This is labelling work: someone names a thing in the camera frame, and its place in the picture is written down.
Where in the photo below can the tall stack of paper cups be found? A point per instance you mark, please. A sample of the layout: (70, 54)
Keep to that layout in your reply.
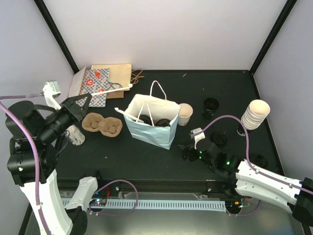
(255, 114)

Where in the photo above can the white orange-edged paper bag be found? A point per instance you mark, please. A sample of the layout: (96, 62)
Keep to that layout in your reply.
(76, 83)

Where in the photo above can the tan kraft paper bag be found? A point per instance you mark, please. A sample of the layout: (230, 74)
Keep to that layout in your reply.
(120, 75)

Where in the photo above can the light blue paper bag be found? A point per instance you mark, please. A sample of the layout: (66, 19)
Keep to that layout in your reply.
(156, 109)

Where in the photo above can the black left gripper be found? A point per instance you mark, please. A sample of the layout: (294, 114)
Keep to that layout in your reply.
(75, 108)

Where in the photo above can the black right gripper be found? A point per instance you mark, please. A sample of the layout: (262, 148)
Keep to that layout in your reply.
(192, 156)

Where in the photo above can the small electronics board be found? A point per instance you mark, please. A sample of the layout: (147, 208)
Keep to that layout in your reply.
(98, 202)

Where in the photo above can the single black cup lid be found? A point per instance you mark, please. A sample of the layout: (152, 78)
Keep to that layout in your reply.
(146, 119)

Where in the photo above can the black paper cup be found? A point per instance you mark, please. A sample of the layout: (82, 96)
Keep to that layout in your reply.
(210, 106)

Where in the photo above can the blue checkered paper bag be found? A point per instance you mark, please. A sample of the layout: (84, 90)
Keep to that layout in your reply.
(95, 81)

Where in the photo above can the light blue slotted cable duct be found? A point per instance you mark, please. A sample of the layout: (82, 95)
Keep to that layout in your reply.
(189, 205)

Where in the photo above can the white stirrer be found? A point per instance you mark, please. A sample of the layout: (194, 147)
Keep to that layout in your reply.
(114, 90)
(129, 115)

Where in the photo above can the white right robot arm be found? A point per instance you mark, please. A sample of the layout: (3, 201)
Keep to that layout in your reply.
(247, 179)

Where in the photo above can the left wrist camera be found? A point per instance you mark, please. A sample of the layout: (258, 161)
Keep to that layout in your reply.
(51, 91)

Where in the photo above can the brown kraft paper bag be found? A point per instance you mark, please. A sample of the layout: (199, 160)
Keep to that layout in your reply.
(115, 95)

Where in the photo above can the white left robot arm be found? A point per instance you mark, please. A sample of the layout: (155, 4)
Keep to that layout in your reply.
(33, 160)

